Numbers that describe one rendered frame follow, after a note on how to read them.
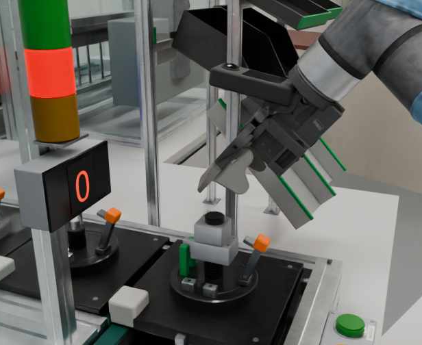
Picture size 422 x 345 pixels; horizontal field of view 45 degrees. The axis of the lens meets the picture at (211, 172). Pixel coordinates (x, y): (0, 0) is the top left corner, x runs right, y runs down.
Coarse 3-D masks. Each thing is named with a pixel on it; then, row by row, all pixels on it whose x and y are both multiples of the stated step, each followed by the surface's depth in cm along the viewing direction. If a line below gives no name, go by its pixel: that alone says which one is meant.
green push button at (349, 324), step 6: (342, 318) 73; (348, 318) 73; (354, 318) 73; (360, 318) 73; (336, 324) 73; (342, 324) 72; (348, 324) 72; (354, 324) 72; (360, 324) 72; (342, 330) 72; (348, 330) 71; (354, 330) 71; (360, 330) 71; (354, 336) 71
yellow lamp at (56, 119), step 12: (72, 96) 56; (36, 108) 55; (48, 108) 55; (60, 108) 55; (72, 108) 56; (36, 120) 56; (48, 120) 55; (60, 120) 56; (72, 120) 57; (36, 132) 57; (48, 132) 56; (60, 132) 56; (72, 132) 57
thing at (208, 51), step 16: (192, 16) 93; (208, 16) 101; (224, 16) 103; (176, 32) 95; (192, 32) 94; (208, 32) 92; (224, 32) 104; (256, 32) 101; (176, 48) 96; (192, 48) 95; (208, 48) 93; (224, 48) 91; (256, 48) 102; (272, 48) 100; (208, 64) 94; (256, 64) 103; (272, 64) 101
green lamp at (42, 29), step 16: (32, 0) 51; (48, 0) 51; (64, 0) 53; (32, 16) 52; (48, 16) 52; (64, 16) 53; (32, 32) 52; (48, 32) 52; (64, 32) 53; (32, 48) 53; (48, 48) 53; (64, 48) 54
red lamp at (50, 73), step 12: (36, 60) 53; (48, 60) 53; (60, 60) 54; (72, 60) 55; (36, 72) 54; (48, 72) 54; (60, 72) 54; (72, 72) 56; (36, 84) 54; (48, 84) 54; (60, 84) 54; (72, 84) 56; (36, 96) 55; (48, 96) 54; (60, 96) 55
